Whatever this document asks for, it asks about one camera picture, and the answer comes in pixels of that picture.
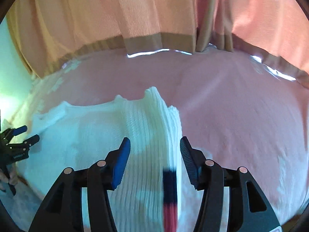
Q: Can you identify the white knitted striped sweater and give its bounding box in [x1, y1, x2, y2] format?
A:
[19, 87, 198, 231]

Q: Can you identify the pink blanket with white bows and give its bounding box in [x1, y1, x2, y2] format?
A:
[1, 48, 308, 231]

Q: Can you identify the pink curtain with tan hem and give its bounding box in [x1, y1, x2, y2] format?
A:
[1, 0, 308, 86]

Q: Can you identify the left hand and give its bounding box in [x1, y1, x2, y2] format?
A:
[0, 163, 18, 192]

